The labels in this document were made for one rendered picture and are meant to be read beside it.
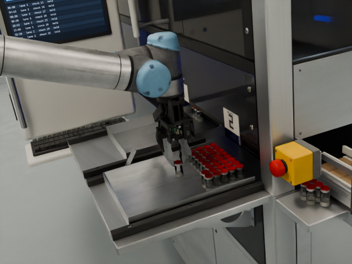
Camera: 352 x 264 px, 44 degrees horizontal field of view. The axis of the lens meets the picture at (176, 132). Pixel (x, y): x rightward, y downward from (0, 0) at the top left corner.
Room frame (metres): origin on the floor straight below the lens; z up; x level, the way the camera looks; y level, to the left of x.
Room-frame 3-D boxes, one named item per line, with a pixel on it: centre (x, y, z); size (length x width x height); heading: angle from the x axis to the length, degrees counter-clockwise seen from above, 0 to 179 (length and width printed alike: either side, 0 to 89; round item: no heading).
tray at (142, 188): (1.05, 0.02, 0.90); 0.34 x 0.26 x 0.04; 109
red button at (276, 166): (0.86, -0.22, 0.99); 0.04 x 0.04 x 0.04; 19
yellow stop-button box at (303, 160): (0.88, -0.26, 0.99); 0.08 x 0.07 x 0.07; 109
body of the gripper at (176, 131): (1.07, 0.00, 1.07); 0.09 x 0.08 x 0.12; 19
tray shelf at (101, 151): (1.21, 0.05, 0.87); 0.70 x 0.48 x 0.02; 19
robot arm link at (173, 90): (1.08, 0.00, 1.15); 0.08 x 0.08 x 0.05
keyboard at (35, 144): (1.66, 0.38, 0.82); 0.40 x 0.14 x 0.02; 108
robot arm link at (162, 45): (1.07, 0.00, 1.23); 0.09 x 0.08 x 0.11; 113
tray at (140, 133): (1.40, 0.04, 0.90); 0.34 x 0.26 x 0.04; 109
